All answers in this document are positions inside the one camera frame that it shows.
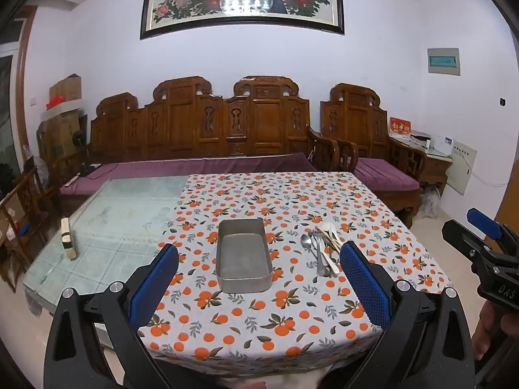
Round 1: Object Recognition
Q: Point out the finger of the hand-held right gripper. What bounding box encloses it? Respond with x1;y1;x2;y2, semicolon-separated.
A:
442;219;493;261
466;208;505;239

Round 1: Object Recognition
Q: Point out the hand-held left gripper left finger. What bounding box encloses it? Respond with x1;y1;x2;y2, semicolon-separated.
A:
44;243;180;389

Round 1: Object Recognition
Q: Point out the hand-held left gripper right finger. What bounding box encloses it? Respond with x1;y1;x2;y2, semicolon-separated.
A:
340;241;473;389

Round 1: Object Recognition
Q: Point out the large metal spoon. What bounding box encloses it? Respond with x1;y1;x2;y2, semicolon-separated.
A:
300;233;325;276

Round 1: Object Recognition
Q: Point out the rectangular metal tray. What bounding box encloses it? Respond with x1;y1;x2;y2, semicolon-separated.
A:
215;218;273;293

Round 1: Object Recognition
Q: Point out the person's right hand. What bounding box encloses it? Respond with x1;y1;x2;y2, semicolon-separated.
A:
472;303;509;362

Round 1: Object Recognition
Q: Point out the white plastic bag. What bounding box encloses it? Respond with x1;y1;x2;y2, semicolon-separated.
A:
419;188;443;219

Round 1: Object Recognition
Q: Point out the light bamboo chopstick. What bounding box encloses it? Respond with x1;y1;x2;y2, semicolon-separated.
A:
317;228;342;254

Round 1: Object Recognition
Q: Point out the small metal spoon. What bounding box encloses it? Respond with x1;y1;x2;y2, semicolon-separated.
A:
313;233;327;276

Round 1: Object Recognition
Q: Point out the grey electrical distribution box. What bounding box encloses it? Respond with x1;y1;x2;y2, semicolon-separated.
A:
446;138;478;195

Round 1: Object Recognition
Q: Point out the white ceramic spoon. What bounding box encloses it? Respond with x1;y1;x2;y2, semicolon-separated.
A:
318;222;340;274

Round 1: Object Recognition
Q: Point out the wooden side table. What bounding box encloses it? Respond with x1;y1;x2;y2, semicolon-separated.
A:
417;146;454;196

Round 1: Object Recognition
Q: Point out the white box with blue label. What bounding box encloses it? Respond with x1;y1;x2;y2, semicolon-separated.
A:
430;135;454;155

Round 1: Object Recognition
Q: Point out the wooden block with dark band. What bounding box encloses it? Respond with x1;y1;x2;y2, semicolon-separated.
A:
61;218;78;261

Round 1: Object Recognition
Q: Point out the orange fruit print tablecloth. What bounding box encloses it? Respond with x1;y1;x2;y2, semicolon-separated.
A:
136;171;455;378

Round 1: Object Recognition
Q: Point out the long purple sofa cushion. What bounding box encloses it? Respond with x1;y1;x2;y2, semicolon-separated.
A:
60;153;319;196

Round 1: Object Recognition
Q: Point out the red desk calendar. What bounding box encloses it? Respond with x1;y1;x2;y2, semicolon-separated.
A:
389;117;411;138

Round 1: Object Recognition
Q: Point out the wooden chair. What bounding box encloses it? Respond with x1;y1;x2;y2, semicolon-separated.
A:
0;165;55;292

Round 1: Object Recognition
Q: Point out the carved wooden armchair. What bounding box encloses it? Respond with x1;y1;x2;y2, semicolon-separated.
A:
320;83;426;228

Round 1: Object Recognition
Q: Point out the carved wooden sofa bench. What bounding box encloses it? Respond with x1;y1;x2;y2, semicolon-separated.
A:
59;75;339;219

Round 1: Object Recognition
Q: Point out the stack of cardboard boxes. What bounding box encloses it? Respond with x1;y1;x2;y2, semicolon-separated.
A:
37;74;88;160

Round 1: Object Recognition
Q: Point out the framed floral painting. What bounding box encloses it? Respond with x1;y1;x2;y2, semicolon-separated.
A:
140;0;345;40

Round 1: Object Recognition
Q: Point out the wall panel with green window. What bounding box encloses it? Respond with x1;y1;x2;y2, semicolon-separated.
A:
427;47;462;76

